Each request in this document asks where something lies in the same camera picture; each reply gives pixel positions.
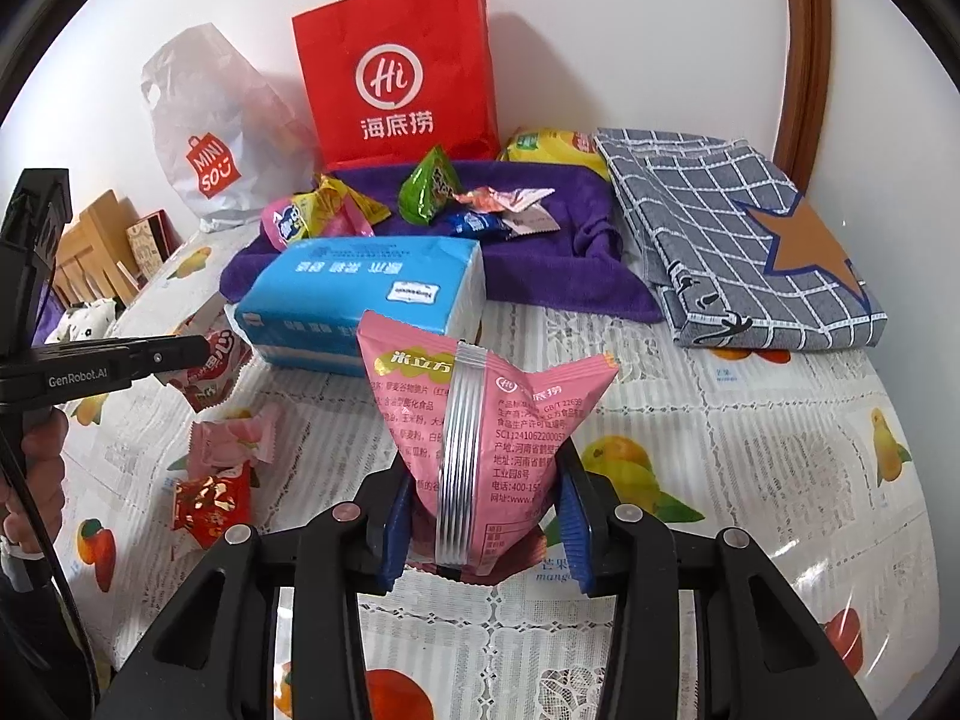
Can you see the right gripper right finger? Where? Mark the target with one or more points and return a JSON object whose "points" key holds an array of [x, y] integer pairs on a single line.
{"points": [[760, 652]]}

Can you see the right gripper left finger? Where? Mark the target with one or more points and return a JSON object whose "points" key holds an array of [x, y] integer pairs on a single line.
{"points": [[210, 652]]}

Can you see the red white snack packet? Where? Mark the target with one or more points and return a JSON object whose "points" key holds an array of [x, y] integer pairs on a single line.
{"points": [[213, 383]]}

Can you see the pink rice snack bag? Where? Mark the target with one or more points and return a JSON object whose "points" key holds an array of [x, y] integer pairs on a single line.
{"points": [[478, 434]]}

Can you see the person's left hand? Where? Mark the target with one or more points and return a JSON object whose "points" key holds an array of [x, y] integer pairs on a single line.
{"points": [[42, 446]]}

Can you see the red gold candy packet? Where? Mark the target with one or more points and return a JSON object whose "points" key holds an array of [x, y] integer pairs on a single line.
{"points": [[205, 508]]}

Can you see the brown patterned box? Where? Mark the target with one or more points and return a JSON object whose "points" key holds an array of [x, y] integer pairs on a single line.
{"points": [[152, 240]]}

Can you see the pink peach candy packet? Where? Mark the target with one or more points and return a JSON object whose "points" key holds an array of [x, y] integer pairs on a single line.
{"points": [[215, 446]]}

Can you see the fruit pattern tablecloth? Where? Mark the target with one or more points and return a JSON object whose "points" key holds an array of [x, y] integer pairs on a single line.
{"points": [[779, 445]]}

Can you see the blue tissue pack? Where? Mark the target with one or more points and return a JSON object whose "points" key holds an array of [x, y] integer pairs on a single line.
{"points": [[303, 309]]}

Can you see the pink snack packet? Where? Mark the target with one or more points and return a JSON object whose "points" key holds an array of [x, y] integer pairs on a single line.
{"points": [[289, 221]]}

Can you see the white Miniso plastic bag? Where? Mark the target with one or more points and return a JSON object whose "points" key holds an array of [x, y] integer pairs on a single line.
{"points": [[227, 143]]}

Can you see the yellow candy packet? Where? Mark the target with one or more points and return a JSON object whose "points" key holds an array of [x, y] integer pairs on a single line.
{"points": [[328, 189]]}

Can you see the grey checked folded cloth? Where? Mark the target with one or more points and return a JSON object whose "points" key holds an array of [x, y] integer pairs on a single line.
{"points": [[737, 254]]}

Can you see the green triangular snack packet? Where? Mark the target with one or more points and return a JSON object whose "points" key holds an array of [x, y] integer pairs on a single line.
{"points": [[430, 187]]}

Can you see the purple towel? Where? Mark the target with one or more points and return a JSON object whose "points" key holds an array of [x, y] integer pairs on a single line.
{"points": [[578, 268]]}

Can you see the red paper shopping bag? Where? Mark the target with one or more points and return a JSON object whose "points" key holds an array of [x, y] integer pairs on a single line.
{"points": [[388, 80]]}

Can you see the blue small candy packet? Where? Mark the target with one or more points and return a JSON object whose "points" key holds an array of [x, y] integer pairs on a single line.
{"points": [[476, 225]]}

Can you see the white red crumpled wrapper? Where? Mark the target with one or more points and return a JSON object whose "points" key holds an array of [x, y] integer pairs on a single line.
{"points": [[521, 208]]}

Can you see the yellow snack bag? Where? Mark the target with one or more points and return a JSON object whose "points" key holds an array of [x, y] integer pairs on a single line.
{"points": [[551, 146]]}

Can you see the brown wooden frame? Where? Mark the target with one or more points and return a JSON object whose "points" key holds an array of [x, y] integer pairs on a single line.
{"points": [[805, 92]]}

